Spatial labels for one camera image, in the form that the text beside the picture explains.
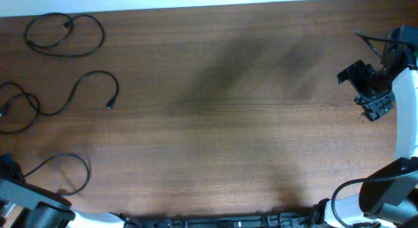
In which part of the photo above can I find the black usb cable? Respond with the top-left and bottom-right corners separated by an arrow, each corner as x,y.
22,152 -> 91,197
23,12 -> 106,58
0,69 -> 120,135

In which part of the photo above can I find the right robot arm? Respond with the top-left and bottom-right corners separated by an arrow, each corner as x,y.
309,25 -> 417,227

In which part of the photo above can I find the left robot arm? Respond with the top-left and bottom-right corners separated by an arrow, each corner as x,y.
1,153 -> 136,228

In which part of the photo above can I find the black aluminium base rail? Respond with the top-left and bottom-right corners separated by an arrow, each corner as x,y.
123,213 -> 321,228

